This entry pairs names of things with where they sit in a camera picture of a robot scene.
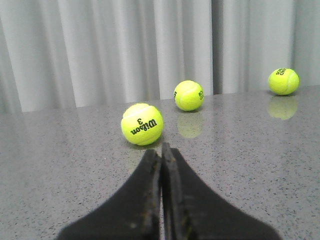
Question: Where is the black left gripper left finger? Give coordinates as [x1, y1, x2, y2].
[58, 149, 162, 240]

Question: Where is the yellow Roland Garros tennis ball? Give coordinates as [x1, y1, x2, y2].
[268, 68, 300, 96]

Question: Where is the yellow tennis ball middle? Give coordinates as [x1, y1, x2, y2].
[174, 80, 204, 112]

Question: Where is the white pleated curtain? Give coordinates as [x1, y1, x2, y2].
[0, 0, 320, 113]

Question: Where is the Wilson 3 tennis ball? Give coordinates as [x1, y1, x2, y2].
[120, 103, 164, 146]

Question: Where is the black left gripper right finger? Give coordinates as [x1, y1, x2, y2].
[161, 143, 281, 240]

